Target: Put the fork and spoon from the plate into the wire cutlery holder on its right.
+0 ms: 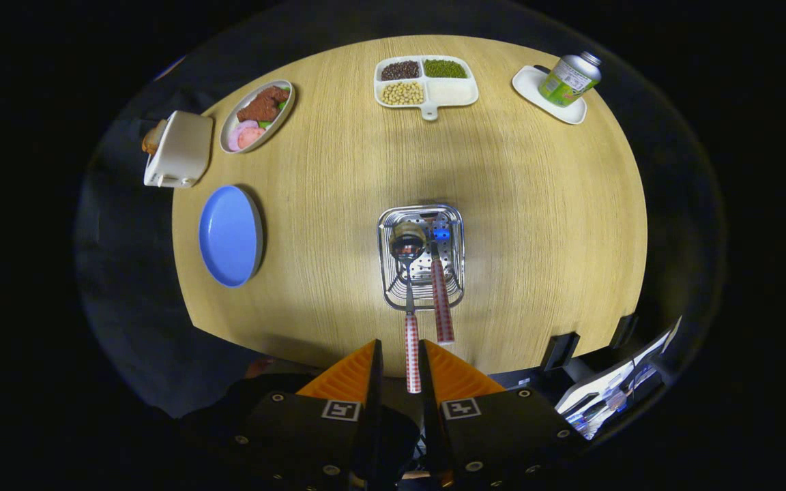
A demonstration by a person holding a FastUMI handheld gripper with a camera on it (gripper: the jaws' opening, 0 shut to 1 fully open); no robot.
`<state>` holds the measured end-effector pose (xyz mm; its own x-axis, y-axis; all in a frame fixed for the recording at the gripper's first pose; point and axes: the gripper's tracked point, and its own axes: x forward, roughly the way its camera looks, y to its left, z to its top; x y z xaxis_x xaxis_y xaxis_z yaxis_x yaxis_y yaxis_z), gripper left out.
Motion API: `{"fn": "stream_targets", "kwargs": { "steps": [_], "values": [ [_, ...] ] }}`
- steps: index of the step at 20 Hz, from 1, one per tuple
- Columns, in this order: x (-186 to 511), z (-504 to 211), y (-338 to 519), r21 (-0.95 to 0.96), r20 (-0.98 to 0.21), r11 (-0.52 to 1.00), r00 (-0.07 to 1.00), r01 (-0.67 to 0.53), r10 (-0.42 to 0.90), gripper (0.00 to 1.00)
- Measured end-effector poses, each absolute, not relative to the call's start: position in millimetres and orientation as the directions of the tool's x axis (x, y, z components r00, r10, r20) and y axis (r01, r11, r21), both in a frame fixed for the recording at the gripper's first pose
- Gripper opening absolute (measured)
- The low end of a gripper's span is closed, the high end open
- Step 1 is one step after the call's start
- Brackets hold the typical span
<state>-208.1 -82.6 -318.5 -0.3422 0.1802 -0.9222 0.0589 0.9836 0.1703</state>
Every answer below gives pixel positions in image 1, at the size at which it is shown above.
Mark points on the metal cutlery drainer basket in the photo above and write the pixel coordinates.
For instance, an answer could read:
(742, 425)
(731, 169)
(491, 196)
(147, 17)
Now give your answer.
(422, 269)

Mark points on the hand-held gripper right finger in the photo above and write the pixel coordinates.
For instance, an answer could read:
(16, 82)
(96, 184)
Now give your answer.
(424, 382)

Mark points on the green labelled metal bottle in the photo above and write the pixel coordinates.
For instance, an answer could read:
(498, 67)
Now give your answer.
(567, 80)

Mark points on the white oval food plate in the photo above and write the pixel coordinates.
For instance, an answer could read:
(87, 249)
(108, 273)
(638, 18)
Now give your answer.
(232, 116)

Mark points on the blue round plate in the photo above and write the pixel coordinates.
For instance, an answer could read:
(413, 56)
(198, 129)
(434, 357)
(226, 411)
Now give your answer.
(229, 235)

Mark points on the white toaster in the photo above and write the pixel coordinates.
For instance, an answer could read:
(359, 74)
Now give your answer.
(185, 150)

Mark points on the pink ham slices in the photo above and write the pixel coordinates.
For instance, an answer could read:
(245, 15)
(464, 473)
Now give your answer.
(246, 136)

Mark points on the white divided tray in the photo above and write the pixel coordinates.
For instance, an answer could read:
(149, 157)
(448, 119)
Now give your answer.
(451, 92)

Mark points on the black table clamp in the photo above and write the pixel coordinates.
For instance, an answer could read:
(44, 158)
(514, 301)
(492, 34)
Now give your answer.
(560, 351)
(623, 331)

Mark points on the brown toast slice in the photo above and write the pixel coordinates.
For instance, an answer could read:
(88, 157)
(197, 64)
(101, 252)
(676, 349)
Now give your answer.
(153, 140)

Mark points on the small white dish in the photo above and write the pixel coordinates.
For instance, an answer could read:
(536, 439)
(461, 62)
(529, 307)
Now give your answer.
(529, 85)

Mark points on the heap of yellow soybeans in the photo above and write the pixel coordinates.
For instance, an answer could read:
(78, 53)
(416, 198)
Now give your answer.
(403, 93)

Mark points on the heap of green beans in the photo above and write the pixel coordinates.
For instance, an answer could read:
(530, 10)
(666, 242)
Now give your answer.
(444, 68)

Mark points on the brown meat slices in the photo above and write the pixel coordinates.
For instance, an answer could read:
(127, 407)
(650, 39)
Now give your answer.
(263, 106)

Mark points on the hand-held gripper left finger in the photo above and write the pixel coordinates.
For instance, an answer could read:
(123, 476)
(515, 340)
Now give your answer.
(376, 382)

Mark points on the heap of dark red beans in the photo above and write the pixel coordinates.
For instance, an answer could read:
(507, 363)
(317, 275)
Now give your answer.
(400, 70)

